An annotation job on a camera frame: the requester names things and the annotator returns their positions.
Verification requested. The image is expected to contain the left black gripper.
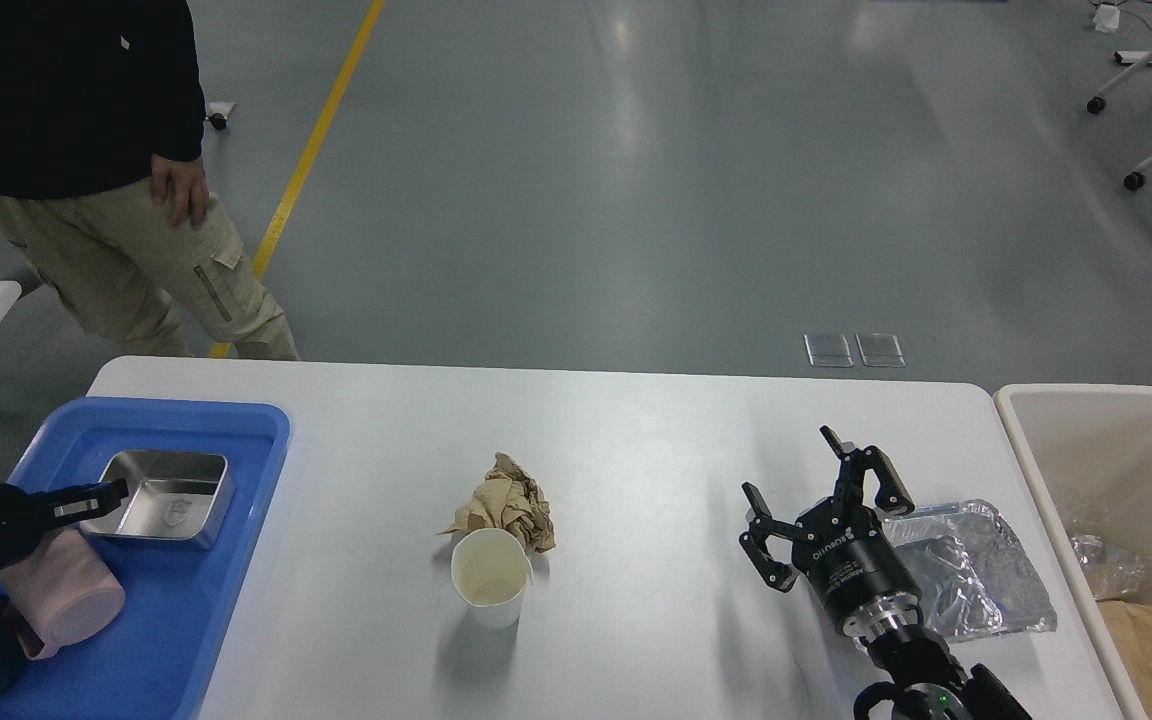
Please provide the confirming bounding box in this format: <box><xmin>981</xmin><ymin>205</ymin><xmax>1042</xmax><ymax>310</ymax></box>
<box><xmin>0</xmin><ymin>479</ymin><xmax>128</xmax><ymax>570</ymax></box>

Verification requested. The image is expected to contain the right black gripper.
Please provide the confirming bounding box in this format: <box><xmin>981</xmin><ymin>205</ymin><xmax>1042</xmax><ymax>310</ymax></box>
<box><xmin>738</xmin><ymin>426</ymin><xmax>922</xmax><ymax>639</ymax></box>

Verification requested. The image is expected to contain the square stainless steel tray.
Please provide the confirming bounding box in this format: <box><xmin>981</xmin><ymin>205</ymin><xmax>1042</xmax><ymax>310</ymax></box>
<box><xmin>79</xmin><ymin>448</ymin><xmax>236</xmax><ymax>550</ymax></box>

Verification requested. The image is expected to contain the pink ribbed mug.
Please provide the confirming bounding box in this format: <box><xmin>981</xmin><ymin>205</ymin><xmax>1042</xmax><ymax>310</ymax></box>
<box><xmin>0</xmin><ymin>526</ymin><xmax>126</xmax><ymax>661</ymax></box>

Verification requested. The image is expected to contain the aluminium foil tray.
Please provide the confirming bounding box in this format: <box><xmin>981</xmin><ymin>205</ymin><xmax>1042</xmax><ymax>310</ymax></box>
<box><xmin>882</xmin><ymin>498</ymin><xmax>1059</xmax><ymax>644</ymax></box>

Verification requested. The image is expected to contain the white paper cup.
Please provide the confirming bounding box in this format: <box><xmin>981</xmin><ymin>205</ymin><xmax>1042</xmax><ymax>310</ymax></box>
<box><xmin>450</xmin><ymin>528</ymin><xmax>532</xmax><ymax>630</ymax></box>

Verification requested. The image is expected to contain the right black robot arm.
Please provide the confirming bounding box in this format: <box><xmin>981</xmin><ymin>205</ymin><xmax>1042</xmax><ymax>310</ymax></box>
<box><xmin>738</xmin><ymin>427</ymin><xmax>1028</xmax><ymax>719</ymax></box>

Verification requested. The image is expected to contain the blue plastic tray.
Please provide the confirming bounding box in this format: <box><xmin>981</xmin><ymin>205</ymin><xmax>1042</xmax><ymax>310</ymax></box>
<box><xmin>0</xmin><ymin>397</ymin><xmax>291</xmax><ymax>719</ymax></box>

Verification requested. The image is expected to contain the left floor socket plate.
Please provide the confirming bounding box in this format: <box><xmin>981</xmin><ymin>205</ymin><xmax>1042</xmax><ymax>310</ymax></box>
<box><xmin>803</xmin><ymin>333</ymin><xmax>855</xmax><ymax>369</ymax></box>

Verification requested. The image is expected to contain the floor socket plate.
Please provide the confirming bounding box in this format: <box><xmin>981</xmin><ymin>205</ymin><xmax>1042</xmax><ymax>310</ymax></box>
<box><xmin>855</xmin><ymin>333</ymin><xmax>908</xmax><ymax>367</ymax></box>
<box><xmin>803</xmin><ymin>333</ymin><xmax>855</xmax><ymax>369</ymax></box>

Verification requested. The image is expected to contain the right floor socket plate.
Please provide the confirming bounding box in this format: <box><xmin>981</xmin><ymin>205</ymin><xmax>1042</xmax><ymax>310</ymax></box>
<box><xmin>855</xmin><ymin>333</ymin><xmax>908</xmax><ymax>367</ymax></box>

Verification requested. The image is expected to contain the clear plastic wrap in bin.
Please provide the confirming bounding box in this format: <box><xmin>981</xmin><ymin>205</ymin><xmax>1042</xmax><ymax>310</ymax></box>
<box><xmin>1064</xmin><ymin>507</ymin><xmax>1149</xmax><ymax>601</ymax></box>

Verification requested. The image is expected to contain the beige plastic waste bin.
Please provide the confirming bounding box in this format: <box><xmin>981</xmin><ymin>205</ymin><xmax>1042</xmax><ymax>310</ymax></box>
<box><xmin>995</xmin><ymin>384</ymin><xmax>1152</xmax><ymax>719</ymax></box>

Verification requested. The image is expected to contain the crumpled brown paper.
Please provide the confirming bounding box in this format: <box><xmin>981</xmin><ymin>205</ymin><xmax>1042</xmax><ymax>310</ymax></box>
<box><xmin>442</xmin><ymin>452</ymin><xmax>558</xmax><ymax>555</ymax></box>

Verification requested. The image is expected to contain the person in beige trousers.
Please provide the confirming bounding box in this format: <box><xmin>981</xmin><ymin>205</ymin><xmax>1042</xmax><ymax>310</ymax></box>
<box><xmin>0</xmin><ymin>1</ymin><xmax>300</xmax><ymax>361</ymax></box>

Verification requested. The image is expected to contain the grey office chair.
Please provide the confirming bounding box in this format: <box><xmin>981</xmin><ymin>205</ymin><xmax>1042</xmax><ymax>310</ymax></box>
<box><xmin>204</xmin><ymin>101</ymin><xmax>236</xmax><ymax>132</ymax></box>

